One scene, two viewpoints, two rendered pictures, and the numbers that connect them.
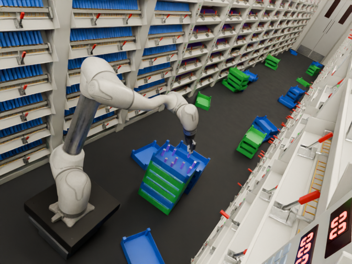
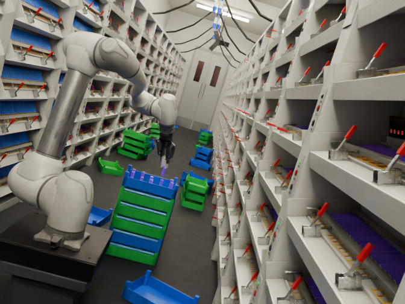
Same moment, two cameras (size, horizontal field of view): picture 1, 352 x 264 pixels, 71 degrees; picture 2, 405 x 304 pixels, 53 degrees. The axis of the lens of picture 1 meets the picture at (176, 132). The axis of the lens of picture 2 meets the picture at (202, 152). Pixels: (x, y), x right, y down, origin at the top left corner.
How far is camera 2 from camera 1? 1.19 m
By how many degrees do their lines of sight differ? 35
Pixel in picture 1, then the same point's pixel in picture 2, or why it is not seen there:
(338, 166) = not seen: outside the picture
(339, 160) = not seen: outside the picture
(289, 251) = not seen: outside the picture
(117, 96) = (131, 55)
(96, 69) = (96, 35)
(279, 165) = (291, 81)
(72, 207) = (79, 215)
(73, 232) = (85, 254)
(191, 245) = (200, 285)
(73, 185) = (81, 180)
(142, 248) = (150, 295)
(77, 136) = (64, 127)
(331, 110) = (311, 25)
